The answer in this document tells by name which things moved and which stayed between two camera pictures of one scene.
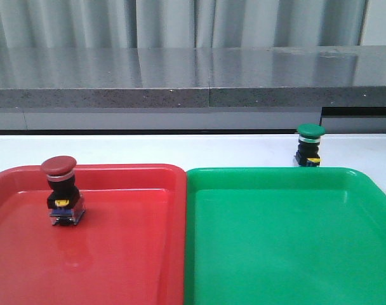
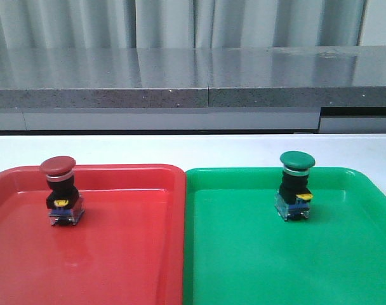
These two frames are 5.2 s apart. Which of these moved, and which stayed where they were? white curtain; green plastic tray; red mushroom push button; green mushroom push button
Moved: green mushroom push button
Stayed: green plastic tray; red mushroom push button; white curtain
